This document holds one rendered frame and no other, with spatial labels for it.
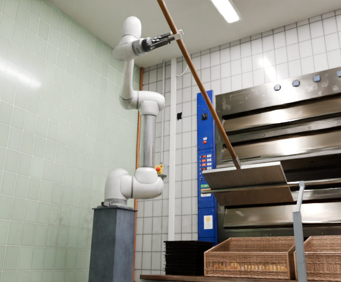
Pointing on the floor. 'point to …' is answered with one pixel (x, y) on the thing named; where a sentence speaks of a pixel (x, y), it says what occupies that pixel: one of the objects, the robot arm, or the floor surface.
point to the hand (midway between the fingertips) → (176, 35)
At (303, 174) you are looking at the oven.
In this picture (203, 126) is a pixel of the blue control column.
